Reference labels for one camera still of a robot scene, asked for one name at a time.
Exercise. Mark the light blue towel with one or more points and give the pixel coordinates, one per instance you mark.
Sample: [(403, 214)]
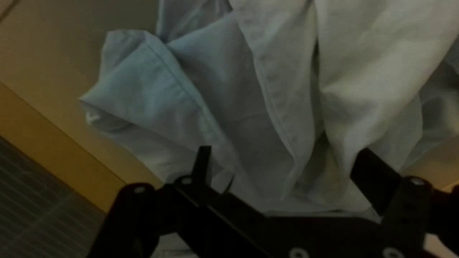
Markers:
[(272, 104)]

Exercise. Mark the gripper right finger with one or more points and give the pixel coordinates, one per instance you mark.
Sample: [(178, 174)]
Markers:
[(405, 204)]

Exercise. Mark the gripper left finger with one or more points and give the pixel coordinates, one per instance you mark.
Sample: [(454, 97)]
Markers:
[(186, 215)]

